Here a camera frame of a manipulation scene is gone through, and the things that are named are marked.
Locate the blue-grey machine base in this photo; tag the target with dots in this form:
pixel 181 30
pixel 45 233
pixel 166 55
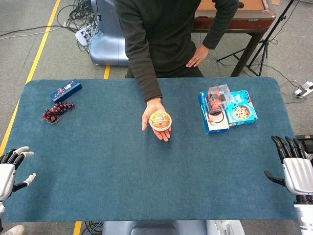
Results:
pixel 107 41

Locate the white power strip with plugs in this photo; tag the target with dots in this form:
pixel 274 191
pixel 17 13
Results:
pixel 84 34

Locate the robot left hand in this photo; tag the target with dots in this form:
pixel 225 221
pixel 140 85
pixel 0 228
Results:
pixel 6 171

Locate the black device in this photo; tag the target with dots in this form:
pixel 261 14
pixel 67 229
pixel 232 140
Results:
pixel 306 140

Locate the light blue cookie box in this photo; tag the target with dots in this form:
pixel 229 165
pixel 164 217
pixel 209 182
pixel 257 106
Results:
pixel 242 110

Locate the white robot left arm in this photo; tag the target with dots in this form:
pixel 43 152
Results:
pixel 1 208

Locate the clear plastic box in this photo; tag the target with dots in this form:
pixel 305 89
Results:
pixel 218 99

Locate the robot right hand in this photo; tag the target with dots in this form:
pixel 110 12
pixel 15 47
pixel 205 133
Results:
pixel 298 173

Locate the light grey shoe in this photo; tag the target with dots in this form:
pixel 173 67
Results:
pixel 13 230

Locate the dark blue printed box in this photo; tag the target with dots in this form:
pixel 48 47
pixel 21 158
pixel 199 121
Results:
pixel 66 90

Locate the black tripod stand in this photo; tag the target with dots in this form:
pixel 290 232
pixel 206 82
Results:
pixel 264 46

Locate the bunch of red grapes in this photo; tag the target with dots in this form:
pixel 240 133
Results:
pixel 57 112

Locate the grey robot torso base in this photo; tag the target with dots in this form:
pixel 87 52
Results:
pixel 171 228

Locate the person's right forearm dark sleeve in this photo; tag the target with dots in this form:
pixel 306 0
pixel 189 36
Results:
pixel 144 73

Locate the person's left forearm dark sleeve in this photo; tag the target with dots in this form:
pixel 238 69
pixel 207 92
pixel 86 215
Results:
pixel 220 31

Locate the orange plastic fruit cup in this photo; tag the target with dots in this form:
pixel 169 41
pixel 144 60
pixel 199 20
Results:
pixel 160 120

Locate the person's right hand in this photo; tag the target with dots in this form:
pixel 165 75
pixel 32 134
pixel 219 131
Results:
pixel 151 107

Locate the person's left hand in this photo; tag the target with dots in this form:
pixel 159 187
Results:
pixel 199 56

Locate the person's torso dark sweater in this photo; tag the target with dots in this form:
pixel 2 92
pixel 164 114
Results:
pixel 171 36

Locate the blue table cloth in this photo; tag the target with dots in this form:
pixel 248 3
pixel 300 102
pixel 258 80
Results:
pixel 122 171

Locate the blue biscuit box pink print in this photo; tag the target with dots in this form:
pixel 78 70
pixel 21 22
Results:
pixel 216 123

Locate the brown wooden table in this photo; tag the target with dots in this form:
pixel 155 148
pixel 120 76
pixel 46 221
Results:
pixel 244 17

